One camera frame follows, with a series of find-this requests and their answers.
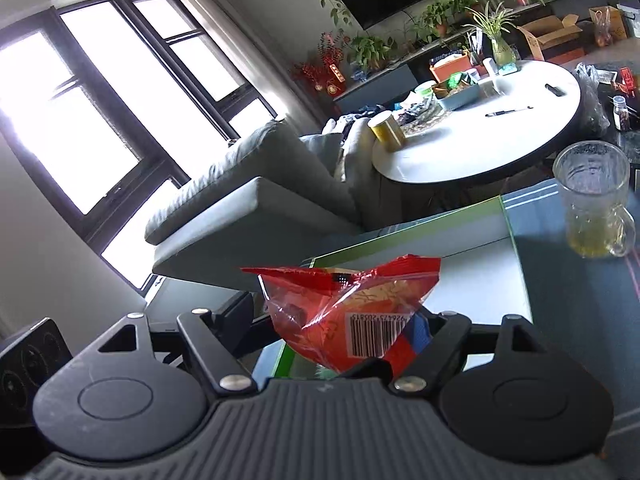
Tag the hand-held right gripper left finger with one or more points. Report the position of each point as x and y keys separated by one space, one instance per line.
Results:
x=202 y=342

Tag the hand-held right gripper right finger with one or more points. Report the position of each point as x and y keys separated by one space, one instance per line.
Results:
x=417 y=335

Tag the green cardboard box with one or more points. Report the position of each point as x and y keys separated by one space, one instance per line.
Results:
x=475 y=280

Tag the red gold-print snack packet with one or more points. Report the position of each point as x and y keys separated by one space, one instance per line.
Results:
x=325 y=320

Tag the grey armchair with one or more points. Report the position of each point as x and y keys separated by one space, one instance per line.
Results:
x=260 y=200

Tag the black device with dials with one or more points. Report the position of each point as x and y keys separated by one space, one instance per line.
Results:
x=25 y=370

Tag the round white table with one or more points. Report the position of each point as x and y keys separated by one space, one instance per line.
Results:
x=500 y=135

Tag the clear glass pitcher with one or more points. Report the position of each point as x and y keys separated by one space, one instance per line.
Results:
x=592 y=200

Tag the pile of clothes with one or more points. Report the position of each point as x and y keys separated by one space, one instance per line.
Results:
x=365 y=117

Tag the black pen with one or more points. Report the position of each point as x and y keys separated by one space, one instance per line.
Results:
x=507 y=111

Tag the blue storage basket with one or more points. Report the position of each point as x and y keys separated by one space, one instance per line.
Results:
x=462 y=97

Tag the green and white bowl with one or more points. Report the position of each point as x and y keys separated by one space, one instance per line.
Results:
x=425 y=90

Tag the grey television cabinet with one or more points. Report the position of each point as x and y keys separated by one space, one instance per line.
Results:
x=390 y=82

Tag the black framed window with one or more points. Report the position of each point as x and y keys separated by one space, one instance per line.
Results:
x=100 y=110

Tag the small white bottle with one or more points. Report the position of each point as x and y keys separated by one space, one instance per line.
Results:
x=490 y=67

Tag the black remote control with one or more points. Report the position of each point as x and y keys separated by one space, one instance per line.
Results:
x=555 y=90

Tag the red flower decoration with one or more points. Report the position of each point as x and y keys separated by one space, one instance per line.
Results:
x=325 y=67

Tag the clear plastic bag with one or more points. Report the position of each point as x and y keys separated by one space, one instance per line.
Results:
x=592 y=95

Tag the spider plant in glass vase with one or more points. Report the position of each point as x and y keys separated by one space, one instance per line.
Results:
x=502 y=50

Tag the small dark bottle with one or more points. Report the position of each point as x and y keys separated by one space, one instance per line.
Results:
x=621 y=115

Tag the grey curtain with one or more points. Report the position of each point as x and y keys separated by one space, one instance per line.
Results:
x=235 y=35

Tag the row of potted plants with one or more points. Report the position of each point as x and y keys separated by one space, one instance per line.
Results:
x=440 y=15

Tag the open brown cardboard box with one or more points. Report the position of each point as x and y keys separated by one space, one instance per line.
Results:
x=547 y=35

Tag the cardboard box with plastic bag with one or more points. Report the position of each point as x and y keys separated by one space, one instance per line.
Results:
x=607 y=25

